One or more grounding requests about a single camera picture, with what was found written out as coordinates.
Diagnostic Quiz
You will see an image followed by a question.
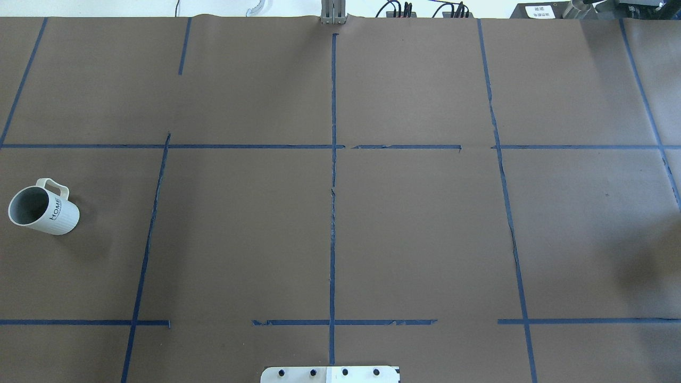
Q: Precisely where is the aluminium frame post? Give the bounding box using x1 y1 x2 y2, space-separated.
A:
320 0 347 25

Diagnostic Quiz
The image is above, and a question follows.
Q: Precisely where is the black red connector box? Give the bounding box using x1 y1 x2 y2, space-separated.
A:
375 1 417 19
431 1 474 19

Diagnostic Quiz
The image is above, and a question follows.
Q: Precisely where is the brown paper table cover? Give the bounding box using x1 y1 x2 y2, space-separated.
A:
2 15 679 382

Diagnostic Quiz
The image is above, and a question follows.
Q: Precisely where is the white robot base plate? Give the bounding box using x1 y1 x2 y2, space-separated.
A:
260 365 401 382

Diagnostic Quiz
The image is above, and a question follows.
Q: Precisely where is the black red connector box right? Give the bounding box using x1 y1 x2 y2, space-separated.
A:
431 1 474 19

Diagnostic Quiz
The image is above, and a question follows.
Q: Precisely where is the black box with white label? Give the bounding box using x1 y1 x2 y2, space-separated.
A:
509 2 570 20

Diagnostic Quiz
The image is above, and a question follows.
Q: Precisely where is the black red connector box left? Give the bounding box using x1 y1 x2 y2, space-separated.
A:
375 1 417 19

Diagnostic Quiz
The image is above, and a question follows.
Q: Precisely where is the white ribbed HOME mug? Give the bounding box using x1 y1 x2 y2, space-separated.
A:
7 178 80 236

